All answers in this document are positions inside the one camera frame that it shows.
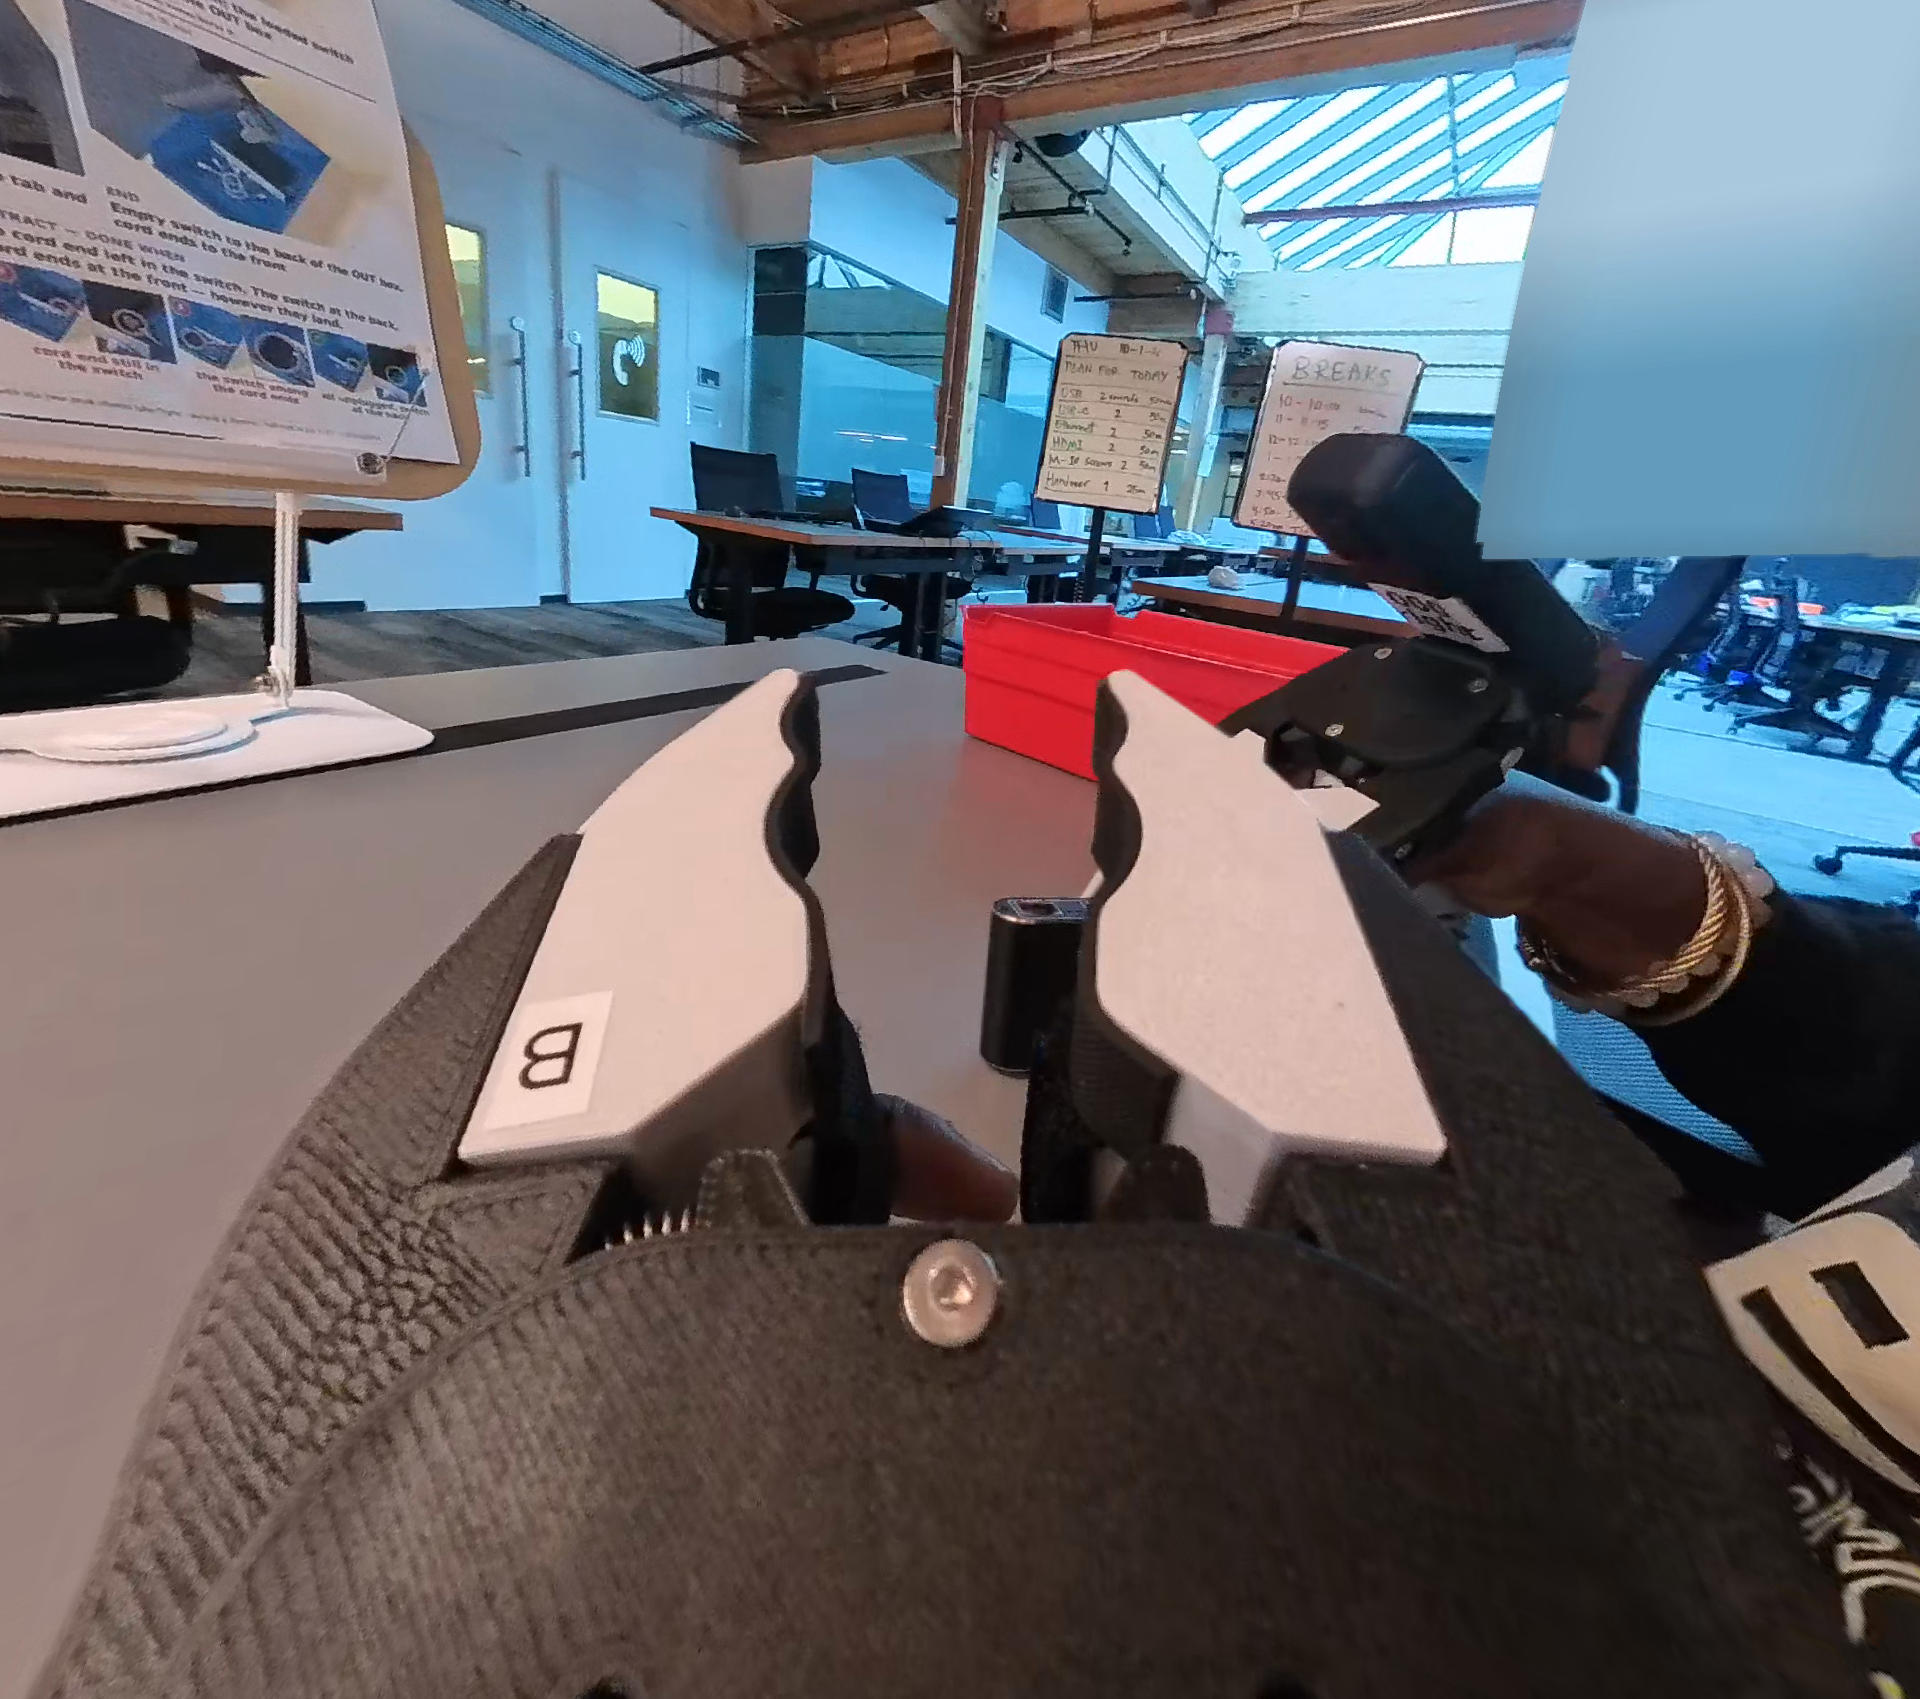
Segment black office chair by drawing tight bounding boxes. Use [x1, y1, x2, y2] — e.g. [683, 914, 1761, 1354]
[850, 467, 978, 652]
[686, 445, 858, 648]

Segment green phone sign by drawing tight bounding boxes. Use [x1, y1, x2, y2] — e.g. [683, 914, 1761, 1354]
[594, 271, 662, 427]

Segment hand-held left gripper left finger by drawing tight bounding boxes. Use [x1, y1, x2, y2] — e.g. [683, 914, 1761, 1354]
[455, 668, 835, 1184]

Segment red plastic bin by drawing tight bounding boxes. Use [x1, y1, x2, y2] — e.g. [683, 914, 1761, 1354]
[960, 603, 1353, 790]

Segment person's right forearm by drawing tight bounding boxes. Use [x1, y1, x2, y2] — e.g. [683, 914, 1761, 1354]
[1545, 890, 1920, 1222]

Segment black ethernet switch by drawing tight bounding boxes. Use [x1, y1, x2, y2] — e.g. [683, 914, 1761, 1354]
[978, 896, 1095, 1078]

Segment wooden instruction board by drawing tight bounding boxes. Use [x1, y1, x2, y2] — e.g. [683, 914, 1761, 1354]
[0, 0, 482, 509]

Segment wooden office desk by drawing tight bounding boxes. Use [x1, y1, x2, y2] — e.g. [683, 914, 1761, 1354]
[652, 507, 1082, 666]

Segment gold bracelets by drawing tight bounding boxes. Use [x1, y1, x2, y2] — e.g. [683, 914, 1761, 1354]
[1514, 830, 1780, 1030]

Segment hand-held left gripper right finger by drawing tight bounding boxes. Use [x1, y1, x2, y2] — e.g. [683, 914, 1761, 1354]
[1077, 672, 1453, 1224]

